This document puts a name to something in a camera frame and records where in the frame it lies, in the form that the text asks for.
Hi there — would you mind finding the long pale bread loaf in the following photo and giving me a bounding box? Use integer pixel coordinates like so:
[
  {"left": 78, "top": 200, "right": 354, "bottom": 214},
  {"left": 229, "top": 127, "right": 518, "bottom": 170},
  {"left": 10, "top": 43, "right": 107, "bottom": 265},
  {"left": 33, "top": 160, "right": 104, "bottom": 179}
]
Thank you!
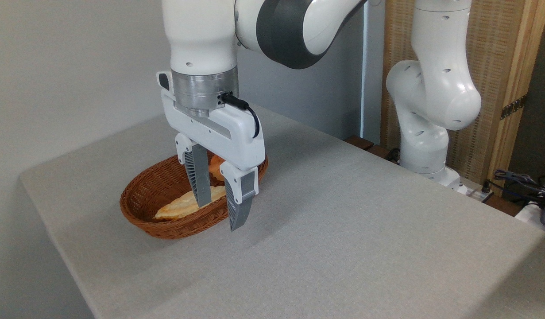
[{"left": 154, "top": 185, "right": 228, "bottom": 221}]

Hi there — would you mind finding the white vertical wall strip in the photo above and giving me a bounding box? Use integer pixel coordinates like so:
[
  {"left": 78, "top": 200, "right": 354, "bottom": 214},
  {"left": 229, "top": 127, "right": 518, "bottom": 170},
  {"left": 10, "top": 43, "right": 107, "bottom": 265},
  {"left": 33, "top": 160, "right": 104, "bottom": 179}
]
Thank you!
[{"left": 360, "top": 0, "right": 371, "bottom": 139}]

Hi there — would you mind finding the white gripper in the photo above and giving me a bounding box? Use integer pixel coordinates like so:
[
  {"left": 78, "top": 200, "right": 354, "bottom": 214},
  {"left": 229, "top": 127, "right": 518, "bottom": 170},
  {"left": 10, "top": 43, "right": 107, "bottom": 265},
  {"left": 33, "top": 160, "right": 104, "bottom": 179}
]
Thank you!
[{"left": 156, "top": 70, "right": 267, "bottom": 232}]

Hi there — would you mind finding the bundle of dark cables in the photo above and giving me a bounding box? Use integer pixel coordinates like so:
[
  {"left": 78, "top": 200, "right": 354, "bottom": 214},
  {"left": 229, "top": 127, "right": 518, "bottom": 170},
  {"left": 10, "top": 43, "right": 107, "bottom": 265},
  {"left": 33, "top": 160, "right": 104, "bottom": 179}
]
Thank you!
[{"left": 493, "top": 167, "right": 545, "bottom": 209}]

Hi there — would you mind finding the brown wicker basket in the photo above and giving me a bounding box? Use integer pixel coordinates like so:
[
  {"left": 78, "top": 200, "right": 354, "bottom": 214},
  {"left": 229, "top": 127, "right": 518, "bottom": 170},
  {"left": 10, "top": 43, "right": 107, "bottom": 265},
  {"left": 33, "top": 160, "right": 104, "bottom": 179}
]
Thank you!
[{"left": 120, "top": 151, "right": 269, "bottom": 240}]

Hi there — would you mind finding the metal hinge on screen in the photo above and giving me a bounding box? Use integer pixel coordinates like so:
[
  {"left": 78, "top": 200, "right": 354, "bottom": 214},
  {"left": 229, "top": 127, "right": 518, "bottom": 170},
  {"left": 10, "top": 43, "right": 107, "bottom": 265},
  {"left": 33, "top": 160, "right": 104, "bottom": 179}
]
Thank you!
[{"left": 500, "top": 94, "right": 528, "bottom": 121}]

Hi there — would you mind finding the wooden woven screen panel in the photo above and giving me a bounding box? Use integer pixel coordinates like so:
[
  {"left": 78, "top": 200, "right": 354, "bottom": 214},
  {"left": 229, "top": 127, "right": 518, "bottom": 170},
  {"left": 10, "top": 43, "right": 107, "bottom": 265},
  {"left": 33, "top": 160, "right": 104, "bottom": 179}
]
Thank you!
[{"left": 380, "top": 0, "right": 545, "bottom": 196}]

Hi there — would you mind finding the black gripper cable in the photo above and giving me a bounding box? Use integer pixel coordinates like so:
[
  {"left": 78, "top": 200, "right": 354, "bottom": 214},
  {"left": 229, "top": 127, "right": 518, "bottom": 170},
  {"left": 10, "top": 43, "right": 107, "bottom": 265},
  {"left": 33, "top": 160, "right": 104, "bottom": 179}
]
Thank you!
[{"left": 219, "top": 92, "right": 261, "bottom": 139}]

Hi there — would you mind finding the small orange bread piece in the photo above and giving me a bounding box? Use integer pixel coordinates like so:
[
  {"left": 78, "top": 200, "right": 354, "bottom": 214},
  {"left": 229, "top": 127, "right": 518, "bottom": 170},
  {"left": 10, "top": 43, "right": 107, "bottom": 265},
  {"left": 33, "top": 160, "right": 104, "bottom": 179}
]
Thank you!
[{"left": 209, "top": 154, "right": 227, "bottom": 182}]

